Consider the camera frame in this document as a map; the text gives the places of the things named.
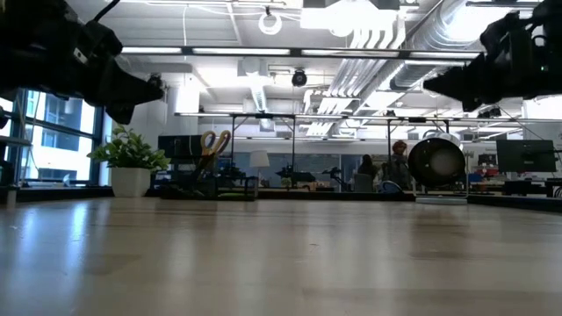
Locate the black framed window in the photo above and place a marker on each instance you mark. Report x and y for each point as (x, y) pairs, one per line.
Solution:
(61, 131)

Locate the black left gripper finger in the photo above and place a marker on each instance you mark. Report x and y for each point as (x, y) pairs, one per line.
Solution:
(127, 90)
(122, 113)

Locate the person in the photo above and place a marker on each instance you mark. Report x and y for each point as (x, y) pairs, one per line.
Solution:
(368, 171)
(398, 167)

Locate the black mesh desk organizer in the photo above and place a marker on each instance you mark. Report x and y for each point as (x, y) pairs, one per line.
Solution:
(197, 193)

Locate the dark blue chair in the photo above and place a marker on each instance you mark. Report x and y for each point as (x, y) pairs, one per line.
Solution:
(391, 188)

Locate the green plant in white pot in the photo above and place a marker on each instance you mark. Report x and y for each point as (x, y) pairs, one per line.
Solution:
(129, 180)

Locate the black ceiling spotlight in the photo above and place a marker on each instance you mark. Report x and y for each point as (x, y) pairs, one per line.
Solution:
(299, 78)

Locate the black monitor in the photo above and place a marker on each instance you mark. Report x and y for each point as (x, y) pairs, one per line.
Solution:
(527, 155)
(180, 146)

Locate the overhead light bar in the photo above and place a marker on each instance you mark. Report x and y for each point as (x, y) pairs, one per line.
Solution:
(241, 51)

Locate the black aluminium table frame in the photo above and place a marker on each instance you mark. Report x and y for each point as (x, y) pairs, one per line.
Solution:
(66, 192)

